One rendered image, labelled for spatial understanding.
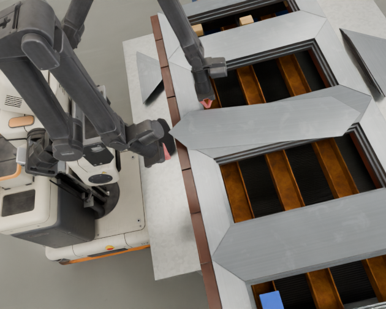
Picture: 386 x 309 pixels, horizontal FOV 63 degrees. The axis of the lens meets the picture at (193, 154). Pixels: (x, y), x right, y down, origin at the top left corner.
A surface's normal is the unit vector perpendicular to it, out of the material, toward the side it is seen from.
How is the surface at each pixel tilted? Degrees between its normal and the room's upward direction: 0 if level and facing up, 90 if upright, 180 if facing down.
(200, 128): 0
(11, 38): 90
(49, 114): 90
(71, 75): 90
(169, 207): 0
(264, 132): 0
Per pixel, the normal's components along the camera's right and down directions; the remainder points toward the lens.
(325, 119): -0.15, -0.42
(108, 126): 0.18, 0.78
